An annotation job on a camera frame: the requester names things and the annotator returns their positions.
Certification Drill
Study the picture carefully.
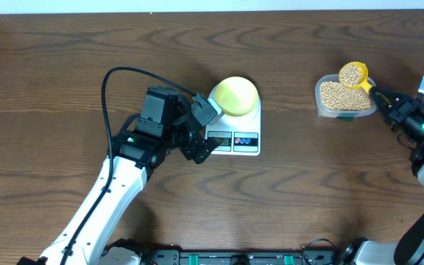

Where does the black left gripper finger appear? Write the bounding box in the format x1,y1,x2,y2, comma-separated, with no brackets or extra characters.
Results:
184,102,212,133
192,138,224,164

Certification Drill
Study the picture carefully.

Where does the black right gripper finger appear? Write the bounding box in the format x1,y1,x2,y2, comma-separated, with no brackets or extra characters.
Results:
370,87,412,107
376,104,400,125

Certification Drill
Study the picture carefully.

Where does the yellow measuring scoop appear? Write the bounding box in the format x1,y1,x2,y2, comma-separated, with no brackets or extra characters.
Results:
338,61,374,96

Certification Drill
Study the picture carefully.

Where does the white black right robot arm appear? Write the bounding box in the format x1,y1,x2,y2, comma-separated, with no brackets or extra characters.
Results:
301,85,424,265

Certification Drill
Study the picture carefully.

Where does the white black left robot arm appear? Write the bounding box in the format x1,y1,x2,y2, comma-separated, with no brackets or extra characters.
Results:
19,157,147,265

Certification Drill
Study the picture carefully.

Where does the pale yellow bowl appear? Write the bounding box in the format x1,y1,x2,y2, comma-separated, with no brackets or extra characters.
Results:
213,77,258,116

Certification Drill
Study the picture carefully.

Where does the clear container of soybeans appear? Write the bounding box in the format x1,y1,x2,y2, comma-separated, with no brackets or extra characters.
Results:
315,74,376,118

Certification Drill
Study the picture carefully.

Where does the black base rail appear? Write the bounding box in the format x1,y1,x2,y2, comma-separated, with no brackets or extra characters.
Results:
140,248,339,265

